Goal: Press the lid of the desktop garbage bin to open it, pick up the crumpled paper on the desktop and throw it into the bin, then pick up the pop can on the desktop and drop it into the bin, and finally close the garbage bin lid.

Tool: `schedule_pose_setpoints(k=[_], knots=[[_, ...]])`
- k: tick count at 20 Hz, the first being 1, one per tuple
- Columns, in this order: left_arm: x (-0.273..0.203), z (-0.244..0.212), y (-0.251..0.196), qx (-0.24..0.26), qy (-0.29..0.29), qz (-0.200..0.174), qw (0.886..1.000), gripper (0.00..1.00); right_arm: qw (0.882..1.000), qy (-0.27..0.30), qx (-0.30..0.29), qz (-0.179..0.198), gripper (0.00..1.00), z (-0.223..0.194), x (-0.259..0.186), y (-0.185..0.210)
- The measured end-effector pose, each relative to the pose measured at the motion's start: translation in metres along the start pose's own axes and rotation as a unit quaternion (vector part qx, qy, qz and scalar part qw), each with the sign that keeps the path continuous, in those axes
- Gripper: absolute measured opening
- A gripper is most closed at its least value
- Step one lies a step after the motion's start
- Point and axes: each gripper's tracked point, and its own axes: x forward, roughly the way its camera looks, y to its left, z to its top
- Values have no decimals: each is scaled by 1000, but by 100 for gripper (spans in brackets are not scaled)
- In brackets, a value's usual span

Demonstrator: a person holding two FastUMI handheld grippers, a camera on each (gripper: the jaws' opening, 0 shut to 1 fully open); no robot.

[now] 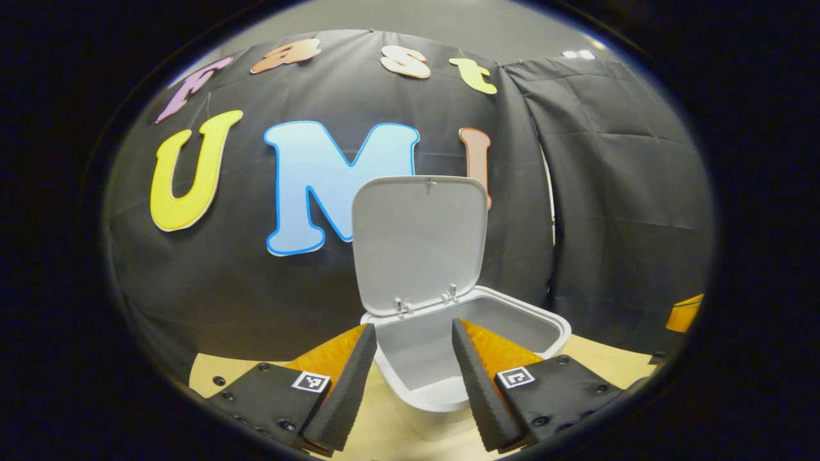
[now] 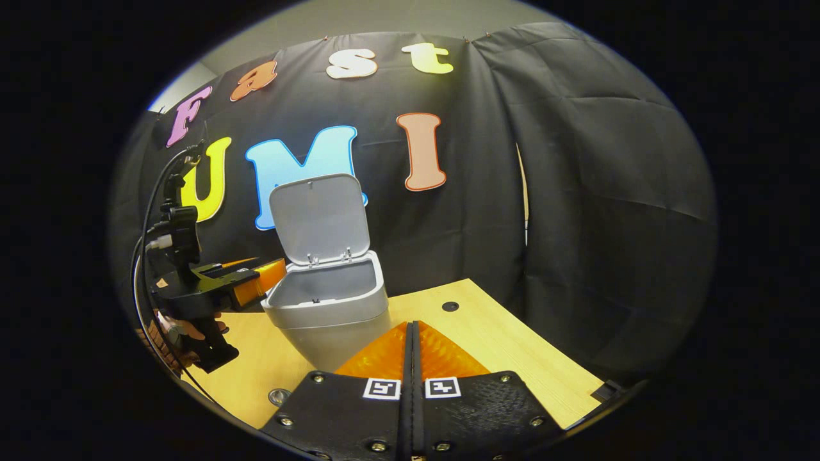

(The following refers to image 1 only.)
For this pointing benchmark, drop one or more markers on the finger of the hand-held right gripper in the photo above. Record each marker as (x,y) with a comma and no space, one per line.
(685,314)

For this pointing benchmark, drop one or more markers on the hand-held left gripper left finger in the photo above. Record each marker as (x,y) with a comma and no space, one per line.
(349,390)

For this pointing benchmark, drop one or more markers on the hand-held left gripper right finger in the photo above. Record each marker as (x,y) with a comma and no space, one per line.
(480,397)

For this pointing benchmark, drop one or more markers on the white desktop garbage bin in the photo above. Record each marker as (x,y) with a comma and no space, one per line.
(416,243)

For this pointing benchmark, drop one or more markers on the wooden desktop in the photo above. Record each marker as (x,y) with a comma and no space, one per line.
(378,438)

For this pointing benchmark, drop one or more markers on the black backdrop cloth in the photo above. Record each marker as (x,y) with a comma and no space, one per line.
(224,288)

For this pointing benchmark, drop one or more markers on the ceiling light panel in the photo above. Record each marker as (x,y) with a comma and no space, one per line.
(579,54)

